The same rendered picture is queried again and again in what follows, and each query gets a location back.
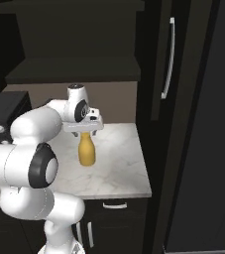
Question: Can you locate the white cupboard door handle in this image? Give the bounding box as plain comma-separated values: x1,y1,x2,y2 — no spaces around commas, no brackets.
86,221,95,249
75,221,84,246

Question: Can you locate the yellow bottle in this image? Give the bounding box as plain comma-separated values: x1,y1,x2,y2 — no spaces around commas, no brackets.
77,131,96,167

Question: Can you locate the black drawer front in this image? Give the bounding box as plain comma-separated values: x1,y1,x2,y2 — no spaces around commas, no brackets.
82,197,149,219

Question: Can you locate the white drawer handle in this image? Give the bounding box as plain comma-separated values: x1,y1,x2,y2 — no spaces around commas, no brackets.
102,201,128,210

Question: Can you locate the black upper cupboard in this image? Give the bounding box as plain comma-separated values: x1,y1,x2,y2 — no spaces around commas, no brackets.
0,0,146,85

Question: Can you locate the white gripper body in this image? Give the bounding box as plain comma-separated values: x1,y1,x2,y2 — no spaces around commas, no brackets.
62,115,105,133

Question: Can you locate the black hob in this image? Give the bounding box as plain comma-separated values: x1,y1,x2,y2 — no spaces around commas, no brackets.
0,90,33,189

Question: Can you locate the black cupboard door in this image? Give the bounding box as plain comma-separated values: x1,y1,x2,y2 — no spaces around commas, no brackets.
83,216,148,254

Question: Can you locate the black fridge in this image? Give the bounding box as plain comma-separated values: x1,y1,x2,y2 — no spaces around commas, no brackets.
136,0,225,254

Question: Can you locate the white fridge door handle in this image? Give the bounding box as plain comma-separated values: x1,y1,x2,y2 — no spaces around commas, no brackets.
161,17,176,100

